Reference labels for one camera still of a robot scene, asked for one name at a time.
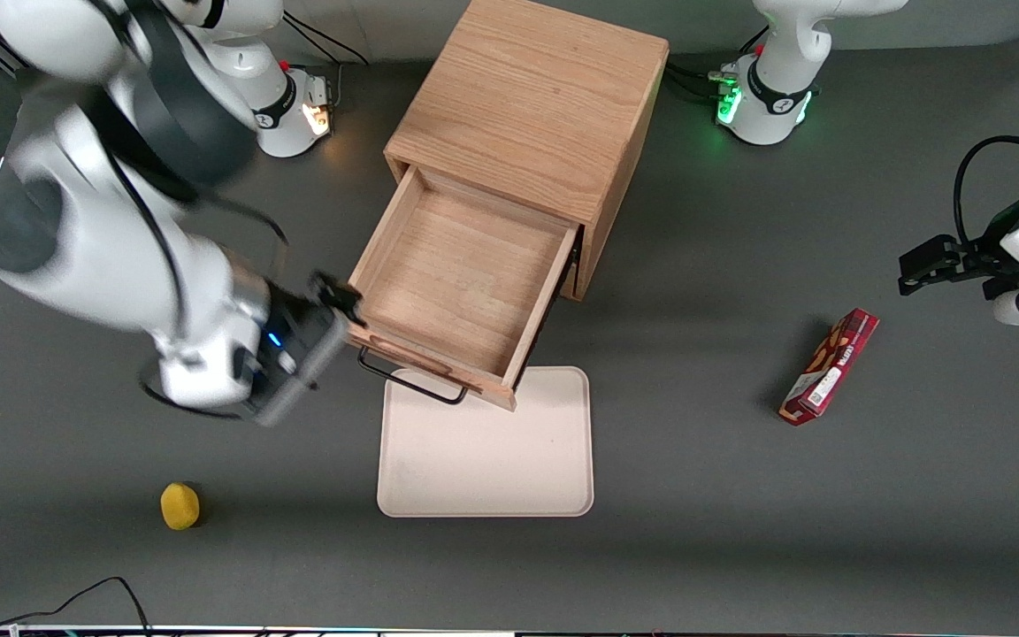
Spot yellow lemon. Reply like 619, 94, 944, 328
160, 481, 202, 532

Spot black right base cable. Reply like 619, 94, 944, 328
280, 11, 371, 67

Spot thin black floor cable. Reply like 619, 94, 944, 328
0, 576, 153, 634

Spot beige plastic tray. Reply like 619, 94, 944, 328
376, 366, 595, 518

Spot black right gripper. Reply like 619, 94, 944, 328
260, 272, 366, 395

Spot black left base cables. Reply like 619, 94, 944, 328
665, 51, 740, 104

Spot wooden drawer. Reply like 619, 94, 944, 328
347, 164, 583, 413

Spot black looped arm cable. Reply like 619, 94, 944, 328
954, 135, 1019, 250

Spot red snack box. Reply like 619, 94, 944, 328
778, 308, 880, 427

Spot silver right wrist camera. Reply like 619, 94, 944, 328
251, 315, 349, 428

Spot wooden drawer cabinet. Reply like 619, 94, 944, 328
384, 0, 670, 303

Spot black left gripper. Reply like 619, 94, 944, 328
899, 232, 1019, 300

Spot black metal drawer handle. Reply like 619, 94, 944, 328
356, 346, 470, 407

